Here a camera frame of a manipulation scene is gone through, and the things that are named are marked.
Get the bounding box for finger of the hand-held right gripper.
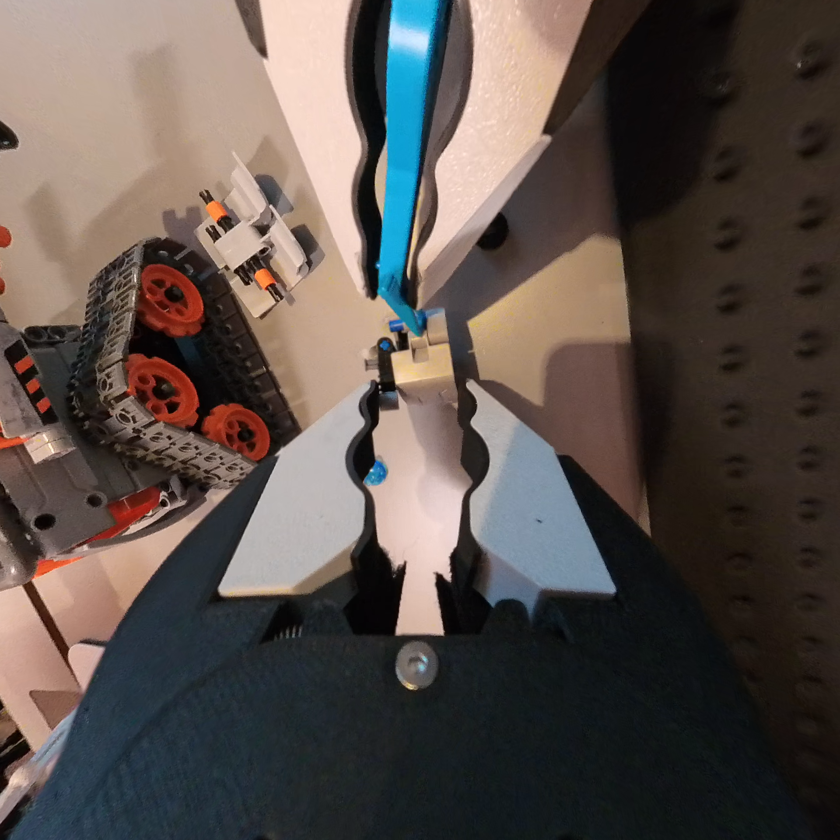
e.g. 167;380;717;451
416;0;601;305
256;0;395;301

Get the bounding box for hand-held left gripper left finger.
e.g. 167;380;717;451
217;384;383;609

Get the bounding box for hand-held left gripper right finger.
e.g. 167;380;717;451
455;376;619;613

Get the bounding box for blue plastic separator tool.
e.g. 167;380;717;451
374;0;455;332

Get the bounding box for grey building brick block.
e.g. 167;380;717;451
361;309;481;397

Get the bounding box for small grey orange connector assembly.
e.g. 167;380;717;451
195;151;317;322

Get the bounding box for grey orange tracked toy robot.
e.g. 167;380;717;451
0;224;305;592

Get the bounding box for black perforated board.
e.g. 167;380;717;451
607;0;840;802

